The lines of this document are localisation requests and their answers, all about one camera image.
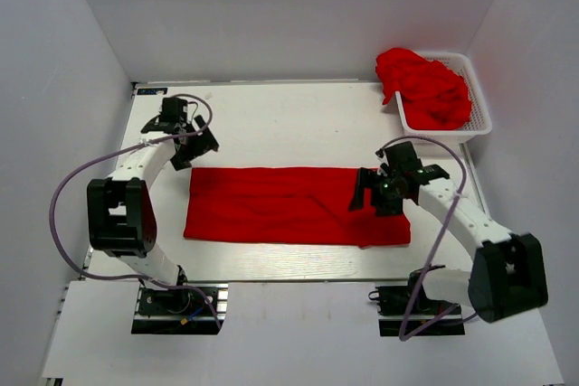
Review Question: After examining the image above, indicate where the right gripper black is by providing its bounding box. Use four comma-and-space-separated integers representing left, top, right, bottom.
348, 166, 405, 217

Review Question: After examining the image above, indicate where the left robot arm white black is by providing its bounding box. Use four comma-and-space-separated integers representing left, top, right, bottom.
87, 93, 219, 313

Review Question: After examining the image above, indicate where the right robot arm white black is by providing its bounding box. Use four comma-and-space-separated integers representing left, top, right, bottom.
348, 141, 548, 323

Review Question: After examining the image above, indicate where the blue table label sticker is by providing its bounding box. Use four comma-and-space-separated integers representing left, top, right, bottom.
137, 87, 168, 96

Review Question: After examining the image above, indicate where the red t shirt pile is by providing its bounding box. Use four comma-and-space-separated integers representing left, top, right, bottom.
375, 48, 472, 130

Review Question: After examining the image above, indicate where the white plastic basket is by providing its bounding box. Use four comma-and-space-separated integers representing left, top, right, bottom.
393, 51, 492, 144

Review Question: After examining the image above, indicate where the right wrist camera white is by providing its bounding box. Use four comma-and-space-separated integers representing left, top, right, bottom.
375, 147, 387, 162

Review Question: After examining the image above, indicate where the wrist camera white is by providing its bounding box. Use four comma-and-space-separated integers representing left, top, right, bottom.
375, 147, 387, 162
187, 101, 199, 123

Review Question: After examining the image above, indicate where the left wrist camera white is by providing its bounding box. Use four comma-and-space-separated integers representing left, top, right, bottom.
187, 101, 199, 123

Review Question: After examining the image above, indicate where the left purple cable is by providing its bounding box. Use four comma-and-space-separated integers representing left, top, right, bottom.
48, 94, 223, 331

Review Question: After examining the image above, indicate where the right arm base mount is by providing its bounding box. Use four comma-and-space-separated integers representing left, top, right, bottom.
368, 285, 465, 337

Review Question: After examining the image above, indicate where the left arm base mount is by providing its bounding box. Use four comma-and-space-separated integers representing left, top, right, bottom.
131, 284, 229, 335

